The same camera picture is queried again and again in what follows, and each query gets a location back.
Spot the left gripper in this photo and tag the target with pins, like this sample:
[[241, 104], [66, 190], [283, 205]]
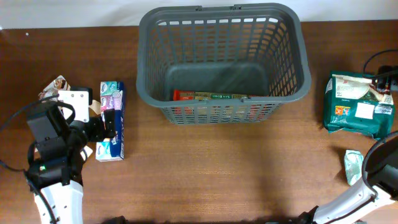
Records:
[[97, 132]]

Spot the blue tissue multipack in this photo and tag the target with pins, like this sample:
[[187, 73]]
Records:
[[112, 96]]

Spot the green food bag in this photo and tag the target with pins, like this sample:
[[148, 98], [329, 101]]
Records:
[[352, 103]]

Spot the orange spaghetti packet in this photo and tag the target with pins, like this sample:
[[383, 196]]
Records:
[[228, 112]]

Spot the small teal wipes packet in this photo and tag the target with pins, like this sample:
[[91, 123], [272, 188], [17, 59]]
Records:
[[353, 161]]

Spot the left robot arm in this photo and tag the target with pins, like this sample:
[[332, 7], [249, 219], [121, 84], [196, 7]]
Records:
[[56, 158]]

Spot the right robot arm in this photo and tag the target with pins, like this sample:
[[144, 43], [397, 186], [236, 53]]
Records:
[[376, 188]]

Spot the crumpled brown paper bag lower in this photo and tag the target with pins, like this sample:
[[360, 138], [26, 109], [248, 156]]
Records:
[[85, 153]]

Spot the crumpled brown paper bag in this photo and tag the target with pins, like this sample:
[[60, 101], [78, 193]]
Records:
[[60, 83], [85, 153]]

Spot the crumpled brown paper bag upper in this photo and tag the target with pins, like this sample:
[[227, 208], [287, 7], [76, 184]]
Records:
[[60, 83]]

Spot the grey plastic basket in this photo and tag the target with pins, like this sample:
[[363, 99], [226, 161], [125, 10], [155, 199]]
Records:
[[248, 49]]

